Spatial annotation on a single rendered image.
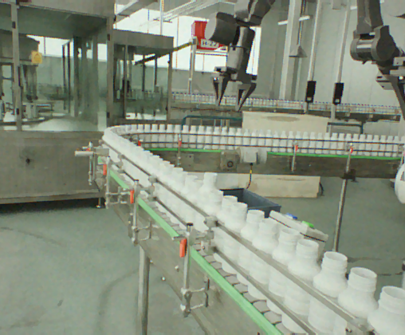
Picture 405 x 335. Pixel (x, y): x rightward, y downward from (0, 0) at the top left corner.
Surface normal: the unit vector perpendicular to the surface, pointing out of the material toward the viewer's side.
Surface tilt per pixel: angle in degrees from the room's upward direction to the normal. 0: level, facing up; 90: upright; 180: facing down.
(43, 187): 90
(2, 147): 90
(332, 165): 90
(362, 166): 90
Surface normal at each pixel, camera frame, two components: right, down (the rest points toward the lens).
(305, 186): 0.15, 0.20
